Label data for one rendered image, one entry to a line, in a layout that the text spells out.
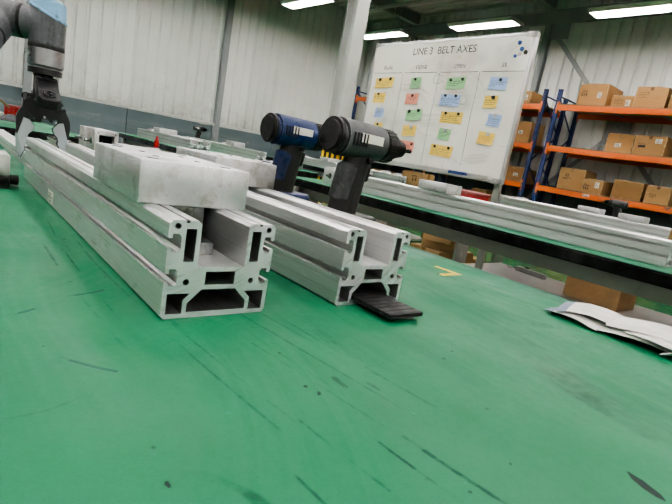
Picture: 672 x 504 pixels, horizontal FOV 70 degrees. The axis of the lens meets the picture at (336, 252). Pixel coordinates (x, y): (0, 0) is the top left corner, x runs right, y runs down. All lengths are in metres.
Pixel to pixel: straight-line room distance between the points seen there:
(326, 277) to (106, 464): 0.33
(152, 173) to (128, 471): 0.28
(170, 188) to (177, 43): 12.66
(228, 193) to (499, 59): 3.34
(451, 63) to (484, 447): 3.74
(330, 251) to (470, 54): 3.43
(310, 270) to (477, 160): 3.14
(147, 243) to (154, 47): 12.48
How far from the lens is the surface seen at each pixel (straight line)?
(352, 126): 0.77
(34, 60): 1.37
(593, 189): 10.41
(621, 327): 0.70
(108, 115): 12.53
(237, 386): 0.33
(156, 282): 0.43
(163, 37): 13.00
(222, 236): 0.49
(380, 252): 0.57
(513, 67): 3.67
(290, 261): 0.59
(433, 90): 4.01
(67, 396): 0.32
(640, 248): 1.86
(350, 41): 9.48
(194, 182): 0.49
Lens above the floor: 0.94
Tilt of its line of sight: 11 degrees down
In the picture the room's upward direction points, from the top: 10 degrees clockwise
